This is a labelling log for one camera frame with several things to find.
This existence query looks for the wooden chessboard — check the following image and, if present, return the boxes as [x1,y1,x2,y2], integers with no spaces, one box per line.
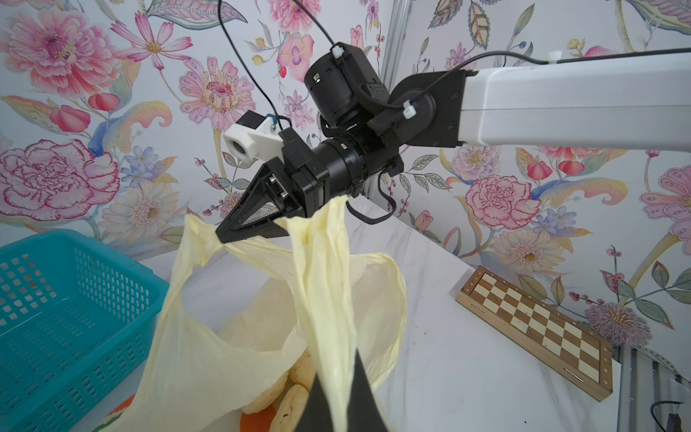
[455,266,614,401]

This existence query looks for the teal plastic basket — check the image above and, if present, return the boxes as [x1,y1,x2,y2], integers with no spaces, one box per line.
[1,230,168,431]

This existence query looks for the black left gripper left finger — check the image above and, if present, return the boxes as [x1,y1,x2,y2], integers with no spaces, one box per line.
[295,374,334,432]

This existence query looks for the yellow plastic bag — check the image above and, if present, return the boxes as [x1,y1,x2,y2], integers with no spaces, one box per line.
[110,197,408,431]

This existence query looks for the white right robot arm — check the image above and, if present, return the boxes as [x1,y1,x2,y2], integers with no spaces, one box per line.
[216,43,690,243]

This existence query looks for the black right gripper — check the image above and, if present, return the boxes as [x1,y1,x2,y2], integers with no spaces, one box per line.
[216,127,403,243]

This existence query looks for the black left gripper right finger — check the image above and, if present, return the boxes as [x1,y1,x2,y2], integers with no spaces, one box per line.
[347,352,389,432]

